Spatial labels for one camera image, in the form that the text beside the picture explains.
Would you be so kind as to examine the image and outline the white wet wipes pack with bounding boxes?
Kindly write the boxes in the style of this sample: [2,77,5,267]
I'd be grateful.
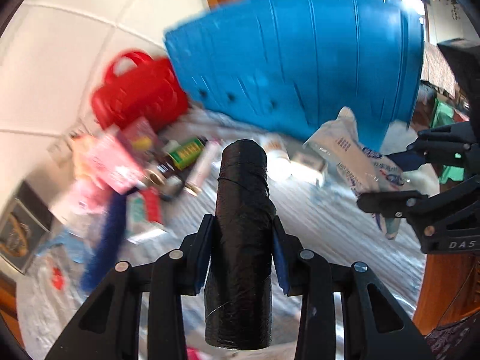
[302,106,413,240]

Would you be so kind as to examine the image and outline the black bag bundle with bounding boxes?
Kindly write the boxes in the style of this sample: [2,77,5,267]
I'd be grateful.
[204,140,276,350]

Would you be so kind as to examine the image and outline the green label brown bottle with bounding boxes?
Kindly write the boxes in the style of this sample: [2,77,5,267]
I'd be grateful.
[144,136,208,186]

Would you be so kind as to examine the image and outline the white toothpaste tube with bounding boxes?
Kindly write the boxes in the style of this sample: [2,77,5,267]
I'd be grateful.
[185,140,221,196]

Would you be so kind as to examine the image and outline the white medicine jar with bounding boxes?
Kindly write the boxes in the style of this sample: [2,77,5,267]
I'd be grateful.
[259,133,290,166]

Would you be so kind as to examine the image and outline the blue fuzzy stick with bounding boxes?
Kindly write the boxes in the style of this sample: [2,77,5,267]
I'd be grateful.
[80,193,127,293]

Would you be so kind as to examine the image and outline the black box with emblem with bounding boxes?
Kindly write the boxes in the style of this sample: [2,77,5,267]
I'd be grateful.
[1,181,54,274]

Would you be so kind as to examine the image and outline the pink tissue box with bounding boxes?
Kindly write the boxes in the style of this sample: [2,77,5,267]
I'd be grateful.
[85,125,144,194]

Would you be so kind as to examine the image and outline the pink patterned tissue pack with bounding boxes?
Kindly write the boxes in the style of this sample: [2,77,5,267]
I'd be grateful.
[122,116,159,158]

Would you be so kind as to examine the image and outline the blue plastic storage crate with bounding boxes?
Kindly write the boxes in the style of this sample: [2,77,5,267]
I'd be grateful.
[164,0,424,150]

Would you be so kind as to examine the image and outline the red toy suitcase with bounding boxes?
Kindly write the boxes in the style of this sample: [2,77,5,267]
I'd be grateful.
[90,49,189,132]

